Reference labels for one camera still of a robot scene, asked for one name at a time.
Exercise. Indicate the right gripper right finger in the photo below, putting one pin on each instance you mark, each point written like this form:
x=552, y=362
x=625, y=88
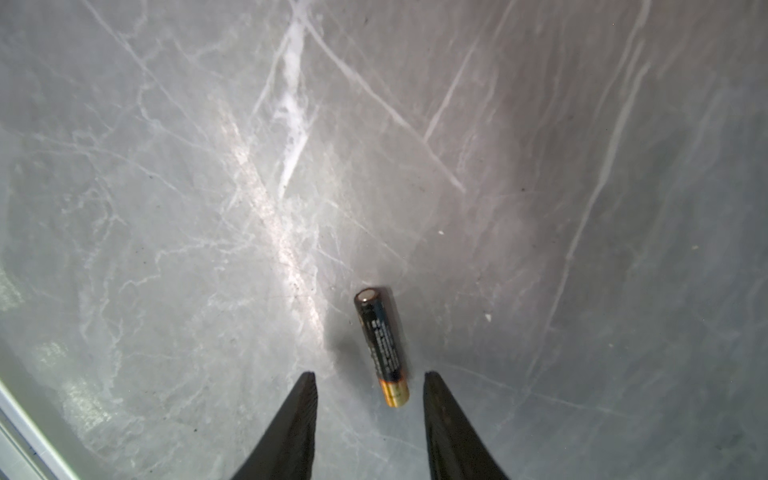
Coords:
x=455, y=451

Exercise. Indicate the small battery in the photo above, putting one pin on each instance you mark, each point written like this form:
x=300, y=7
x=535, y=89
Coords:
x=379, y=336

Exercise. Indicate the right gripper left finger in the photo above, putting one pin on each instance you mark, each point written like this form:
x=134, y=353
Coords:
x=287, y=447

